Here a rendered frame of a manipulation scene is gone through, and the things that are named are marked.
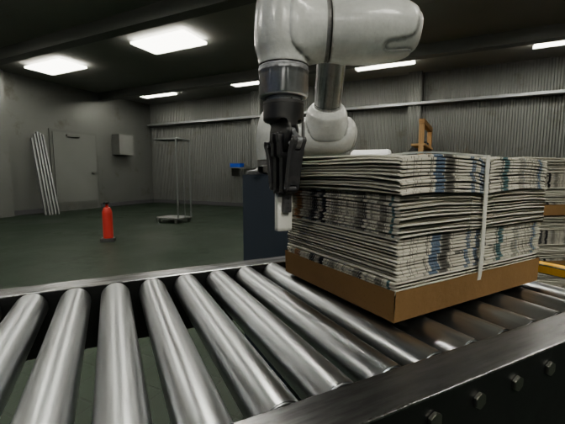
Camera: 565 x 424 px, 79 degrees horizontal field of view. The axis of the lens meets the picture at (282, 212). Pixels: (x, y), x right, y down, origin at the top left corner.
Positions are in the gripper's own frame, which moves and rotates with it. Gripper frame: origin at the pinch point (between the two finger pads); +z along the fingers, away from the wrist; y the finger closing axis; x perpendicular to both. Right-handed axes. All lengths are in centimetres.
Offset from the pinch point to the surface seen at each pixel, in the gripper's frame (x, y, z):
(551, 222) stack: -131, 17, 12
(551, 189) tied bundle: -129, 18, -1
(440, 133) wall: -669, 513, -104
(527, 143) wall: -774, 377, -74
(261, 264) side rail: -0.9, 13.0, 13.3
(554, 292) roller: -41, -26, 14
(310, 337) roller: 5.4, -19.0, 15.1
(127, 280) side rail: 26.8, 13.3, 13.2
